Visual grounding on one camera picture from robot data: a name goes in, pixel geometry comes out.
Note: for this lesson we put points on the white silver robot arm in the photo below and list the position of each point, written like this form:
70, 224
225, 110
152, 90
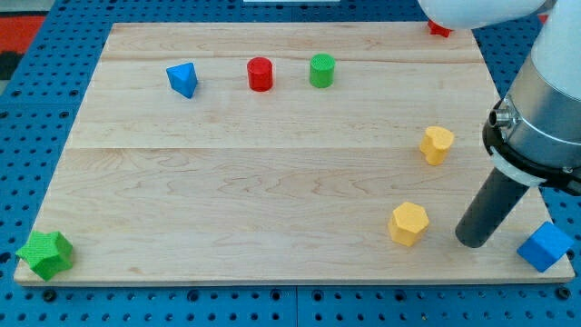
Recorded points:
533, 135

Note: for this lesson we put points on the blue triangle block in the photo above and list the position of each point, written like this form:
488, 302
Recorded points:
183, 79

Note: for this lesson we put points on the wooden board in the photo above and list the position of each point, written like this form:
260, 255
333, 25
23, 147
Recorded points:
294, 185

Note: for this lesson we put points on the red cylinder block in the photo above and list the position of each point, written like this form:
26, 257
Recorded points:
260, 76

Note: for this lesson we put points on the green cylinder block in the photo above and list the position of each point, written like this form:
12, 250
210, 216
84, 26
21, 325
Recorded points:
322, 70

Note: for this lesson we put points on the yellow hexagon block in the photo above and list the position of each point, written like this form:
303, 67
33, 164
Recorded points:
408, 223

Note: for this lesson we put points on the yellow heart block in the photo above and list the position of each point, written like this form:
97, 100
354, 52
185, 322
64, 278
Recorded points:
435, 144

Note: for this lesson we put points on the red star block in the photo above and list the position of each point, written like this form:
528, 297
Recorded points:
435, 29

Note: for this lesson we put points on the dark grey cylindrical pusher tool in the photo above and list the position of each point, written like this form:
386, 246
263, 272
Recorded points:
496, 198

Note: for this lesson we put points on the green star block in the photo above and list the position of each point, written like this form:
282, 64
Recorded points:
47, 254

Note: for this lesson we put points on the blue cube block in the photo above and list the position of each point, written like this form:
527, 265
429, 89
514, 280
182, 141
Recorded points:
545, 246

